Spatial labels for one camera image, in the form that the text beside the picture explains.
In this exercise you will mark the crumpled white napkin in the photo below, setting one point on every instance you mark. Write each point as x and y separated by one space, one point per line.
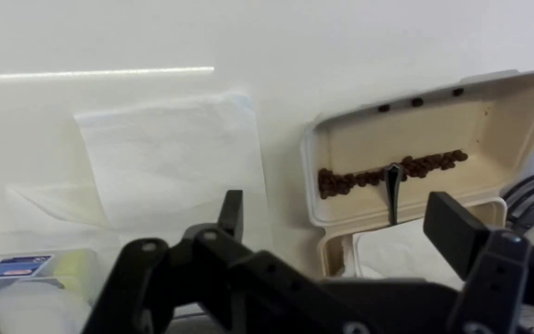
397 253

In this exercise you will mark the dark metal spoon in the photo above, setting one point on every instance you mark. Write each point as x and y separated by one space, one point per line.
393 192

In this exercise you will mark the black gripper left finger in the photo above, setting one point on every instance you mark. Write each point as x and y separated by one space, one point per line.
156 290

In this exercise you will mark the clear plastic bag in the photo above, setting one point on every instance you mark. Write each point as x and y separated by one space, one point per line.
167 160

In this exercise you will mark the beige clamshell takeout container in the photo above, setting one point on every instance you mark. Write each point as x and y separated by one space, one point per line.
464 127

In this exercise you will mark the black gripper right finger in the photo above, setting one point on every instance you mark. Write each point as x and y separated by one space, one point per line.
495 272

